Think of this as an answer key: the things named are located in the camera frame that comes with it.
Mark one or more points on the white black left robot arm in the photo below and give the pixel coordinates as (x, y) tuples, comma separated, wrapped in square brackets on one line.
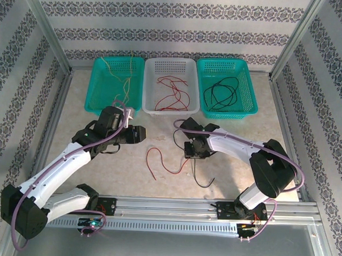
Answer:
[(61, 163)]

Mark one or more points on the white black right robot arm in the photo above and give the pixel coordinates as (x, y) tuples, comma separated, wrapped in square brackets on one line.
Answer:
[(232, 145)]

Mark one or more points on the teal perforated plastic basket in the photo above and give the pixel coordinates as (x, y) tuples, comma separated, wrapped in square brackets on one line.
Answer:
[(104, 88), (207, 67)]

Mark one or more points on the white perforated plastic basket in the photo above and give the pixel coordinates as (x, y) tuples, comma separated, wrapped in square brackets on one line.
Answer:
[(173, 68)]

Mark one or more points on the small green-lit circuit board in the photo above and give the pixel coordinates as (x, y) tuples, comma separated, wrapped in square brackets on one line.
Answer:
[(91, 223)]

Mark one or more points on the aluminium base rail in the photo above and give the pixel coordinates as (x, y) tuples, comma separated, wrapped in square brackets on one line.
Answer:
[(167, 207)]

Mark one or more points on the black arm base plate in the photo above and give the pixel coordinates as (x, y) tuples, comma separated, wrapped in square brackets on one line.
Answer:
[(224, 211), (108, 206)]

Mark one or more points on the aluminium frame post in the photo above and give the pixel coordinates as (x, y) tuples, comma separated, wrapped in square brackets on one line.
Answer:
[(300, 34), (45, 23)]

